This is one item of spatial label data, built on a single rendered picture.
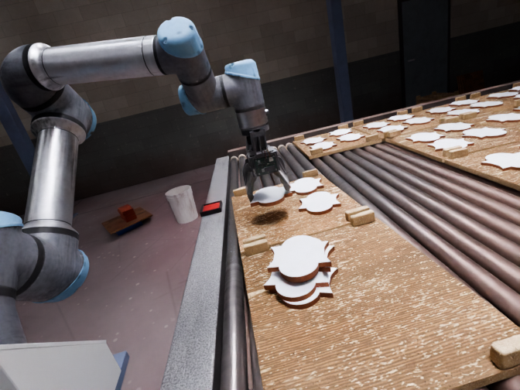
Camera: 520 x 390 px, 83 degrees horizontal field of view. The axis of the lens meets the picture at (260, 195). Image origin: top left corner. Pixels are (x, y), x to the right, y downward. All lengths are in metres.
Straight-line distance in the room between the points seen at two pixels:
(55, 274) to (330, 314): 0.51
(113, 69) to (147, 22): 5.24
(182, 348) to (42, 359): 0.20
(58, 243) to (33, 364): 0.27
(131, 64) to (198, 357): 0.56
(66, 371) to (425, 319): 0.52
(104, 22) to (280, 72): 3.04
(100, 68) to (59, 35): 5.53
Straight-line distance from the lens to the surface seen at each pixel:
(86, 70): 0.74
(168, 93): 5.80
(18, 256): 0.63
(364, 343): 0.49
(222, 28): 5.88
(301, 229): 0.77
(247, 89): 0.71
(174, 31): 0.64
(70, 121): 0.86
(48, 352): 0.52
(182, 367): 0.56
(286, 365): 0.48
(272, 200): 0.78
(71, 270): 0.72
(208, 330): 0.60
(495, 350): 0.48
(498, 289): 0.63
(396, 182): 1.03
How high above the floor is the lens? 1.31
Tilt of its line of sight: 21 degrees down
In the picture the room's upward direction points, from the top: 14 degrees counter-clockwise
